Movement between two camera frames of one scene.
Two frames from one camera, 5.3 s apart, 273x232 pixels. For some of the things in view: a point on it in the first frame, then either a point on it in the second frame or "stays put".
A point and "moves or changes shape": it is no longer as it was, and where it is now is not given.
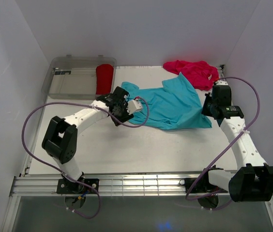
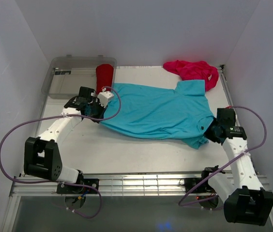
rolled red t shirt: [104, 74] stays put
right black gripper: [204, 111] to [207, 132]
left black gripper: [126, 116] to [102, 109]
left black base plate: [65, 186] stays put
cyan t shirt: [175, 105] moves or changes shape
